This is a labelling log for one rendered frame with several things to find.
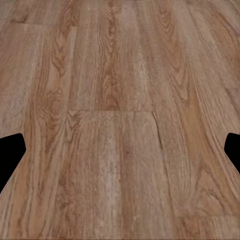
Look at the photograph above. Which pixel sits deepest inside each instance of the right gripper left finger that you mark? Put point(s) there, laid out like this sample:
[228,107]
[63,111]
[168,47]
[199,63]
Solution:
[12,149]

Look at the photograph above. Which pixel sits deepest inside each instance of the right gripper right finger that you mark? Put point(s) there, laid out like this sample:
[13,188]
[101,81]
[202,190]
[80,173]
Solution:
[232,149]

